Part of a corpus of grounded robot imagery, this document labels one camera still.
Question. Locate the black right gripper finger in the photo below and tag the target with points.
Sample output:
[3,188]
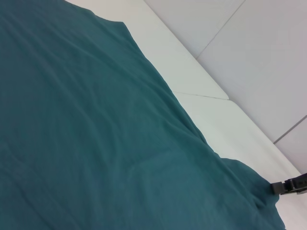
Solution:
[291,186]

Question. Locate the blue short-sleeved shirt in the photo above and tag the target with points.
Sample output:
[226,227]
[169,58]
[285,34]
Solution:
[108,131]

